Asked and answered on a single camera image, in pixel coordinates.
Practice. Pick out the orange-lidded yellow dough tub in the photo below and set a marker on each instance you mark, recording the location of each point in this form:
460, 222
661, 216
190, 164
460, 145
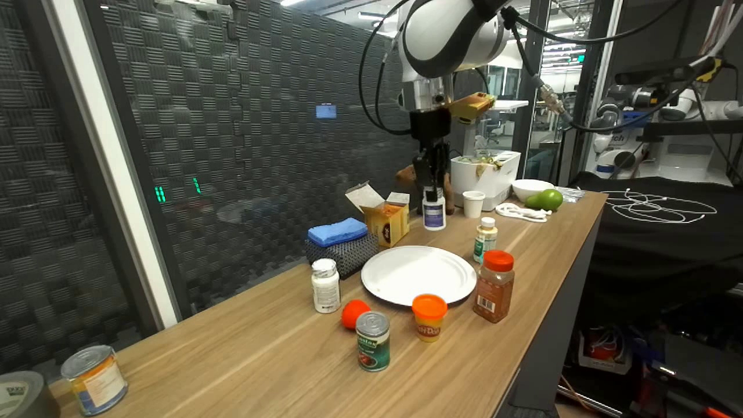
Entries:
427, 315

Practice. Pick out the green fruit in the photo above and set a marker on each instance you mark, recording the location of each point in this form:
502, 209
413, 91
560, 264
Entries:
548, 198

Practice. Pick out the white bowl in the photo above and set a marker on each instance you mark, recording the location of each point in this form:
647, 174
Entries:
529, 186

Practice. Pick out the orange ball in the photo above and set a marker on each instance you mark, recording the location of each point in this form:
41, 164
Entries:
353, 315

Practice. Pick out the orange-capped brown spice bottle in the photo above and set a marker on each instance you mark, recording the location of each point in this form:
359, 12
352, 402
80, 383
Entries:
492, 289

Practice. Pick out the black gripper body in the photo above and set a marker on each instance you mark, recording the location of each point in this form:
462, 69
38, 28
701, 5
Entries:
430, 127

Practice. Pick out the white-capped green-label bottle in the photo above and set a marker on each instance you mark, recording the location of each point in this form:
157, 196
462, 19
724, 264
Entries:
485, 238

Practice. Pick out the white pill bottle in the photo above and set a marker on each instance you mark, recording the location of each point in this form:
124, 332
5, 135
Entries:
326, 284

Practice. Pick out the dark grey block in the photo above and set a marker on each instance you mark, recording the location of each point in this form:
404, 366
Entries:
348, 256

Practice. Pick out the white paper plate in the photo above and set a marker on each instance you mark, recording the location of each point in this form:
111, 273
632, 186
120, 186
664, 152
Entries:
419, 275

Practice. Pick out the tan wrist camera box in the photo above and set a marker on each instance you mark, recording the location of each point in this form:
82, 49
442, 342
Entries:
471, 105

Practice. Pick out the blue sponge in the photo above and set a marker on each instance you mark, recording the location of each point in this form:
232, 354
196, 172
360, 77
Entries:
337, 231

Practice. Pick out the white paper cup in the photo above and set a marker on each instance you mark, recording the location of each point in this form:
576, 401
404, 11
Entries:
471, 203

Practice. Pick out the white window frame post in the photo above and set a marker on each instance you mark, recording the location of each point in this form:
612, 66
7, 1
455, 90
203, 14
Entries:
107, 154

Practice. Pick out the background equipment rack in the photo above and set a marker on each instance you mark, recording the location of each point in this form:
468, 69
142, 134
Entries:
641, 152

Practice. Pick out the green-label tin can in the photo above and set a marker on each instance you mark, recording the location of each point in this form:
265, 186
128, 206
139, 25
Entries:
373, 339

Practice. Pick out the black covered table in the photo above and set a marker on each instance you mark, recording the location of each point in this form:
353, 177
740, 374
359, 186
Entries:
664, 252

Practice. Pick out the brown plush moose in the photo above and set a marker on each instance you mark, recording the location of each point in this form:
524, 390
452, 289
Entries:
407, 174

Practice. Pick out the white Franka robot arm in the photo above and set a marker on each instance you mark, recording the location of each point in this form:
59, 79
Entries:
449, 36

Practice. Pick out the white plastic bucket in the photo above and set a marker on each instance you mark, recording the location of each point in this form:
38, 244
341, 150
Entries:
484, 177

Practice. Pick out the white-capped blue-label bottle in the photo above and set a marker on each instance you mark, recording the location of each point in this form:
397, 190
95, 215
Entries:
434, 209

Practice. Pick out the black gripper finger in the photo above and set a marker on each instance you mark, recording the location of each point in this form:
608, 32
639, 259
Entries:
442, 166
423, 166

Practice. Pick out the grey tape roll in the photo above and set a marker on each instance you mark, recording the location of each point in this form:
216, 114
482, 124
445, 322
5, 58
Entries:
22, 395

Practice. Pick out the open yellow cardboard box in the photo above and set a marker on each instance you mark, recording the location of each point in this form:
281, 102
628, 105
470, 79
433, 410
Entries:
384, 222

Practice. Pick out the white-label tin can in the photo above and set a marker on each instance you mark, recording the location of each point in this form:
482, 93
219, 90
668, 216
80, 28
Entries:
95, 382

